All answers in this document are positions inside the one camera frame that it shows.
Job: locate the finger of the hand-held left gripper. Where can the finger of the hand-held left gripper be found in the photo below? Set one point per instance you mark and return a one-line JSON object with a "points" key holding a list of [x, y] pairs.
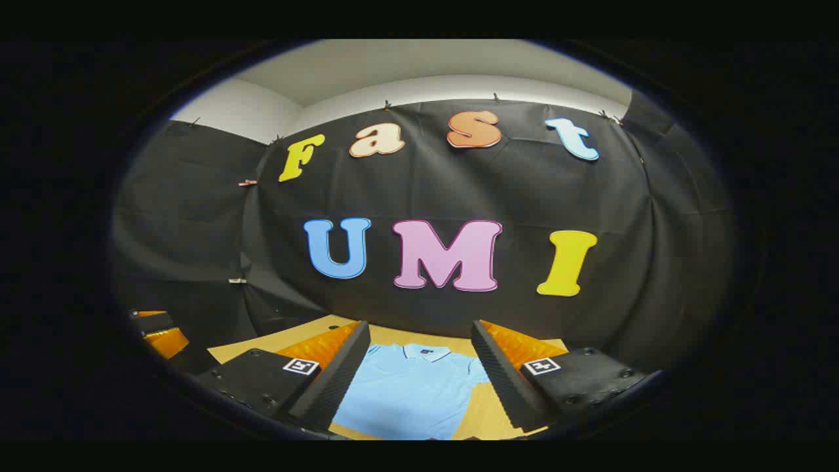
{"points": [[167, 343], [154, 322]]}

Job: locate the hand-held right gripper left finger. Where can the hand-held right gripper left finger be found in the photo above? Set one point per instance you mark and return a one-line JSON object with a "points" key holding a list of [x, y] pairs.
{"points": [[334, 387]]}

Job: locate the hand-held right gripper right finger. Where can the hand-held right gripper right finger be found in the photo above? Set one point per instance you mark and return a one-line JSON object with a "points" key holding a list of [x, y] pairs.
{"points": [[505, 387]]}

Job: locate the light blue T-shirt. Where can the light blue T-shirt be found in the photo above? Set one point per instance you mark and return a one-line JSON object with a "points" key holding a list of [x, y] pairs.
{"points": [[413, 393]]}

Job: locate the black backdrop cloth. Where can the black backdrop cloth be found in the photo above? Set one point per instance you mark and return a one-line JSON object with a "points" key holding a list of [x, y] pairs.
{"points": [[459, 190]]}

